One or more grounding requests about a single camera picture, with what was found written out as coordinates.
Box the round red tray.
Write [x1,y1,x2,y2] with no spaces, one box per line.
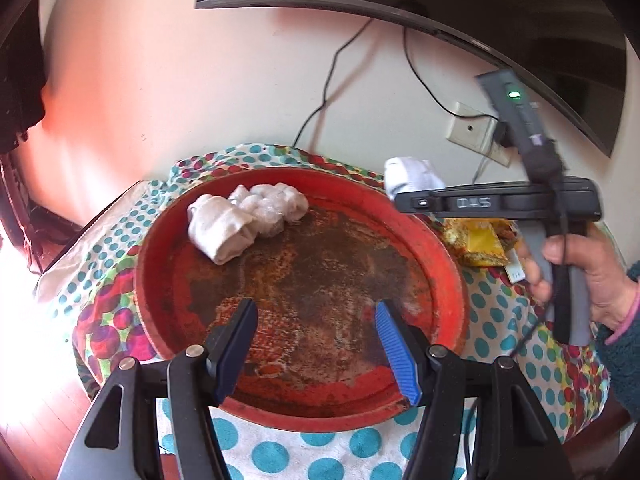
[134,167,469,432]

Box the white sock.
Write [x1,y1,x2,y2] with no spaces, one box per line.
[186,194,257,266]
[228,182,309,237]
[383,157,446,200]

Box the person's right hand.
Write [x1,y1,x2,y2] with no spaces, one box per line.
[541,223,639,332]

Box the black thin wall cable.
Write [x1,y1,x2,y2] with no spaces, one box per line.
[290,17,376,149]

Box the yellow snack bag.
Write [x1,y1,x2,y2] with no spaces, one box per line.
[442,219,518,268]

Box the teal fleece sleeve forearm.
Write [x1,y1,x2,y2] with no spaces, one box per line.
[597,262,639,422]

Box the dark monitor screen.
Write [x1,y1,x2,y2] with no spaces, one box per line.
[196,0,627,155]

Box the black adapter cable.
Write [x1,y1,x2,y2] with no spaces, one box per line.
[402,26,501,123]

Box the white wall socket plate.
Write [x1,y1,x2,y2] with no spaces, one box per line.
[447,102,511,167]

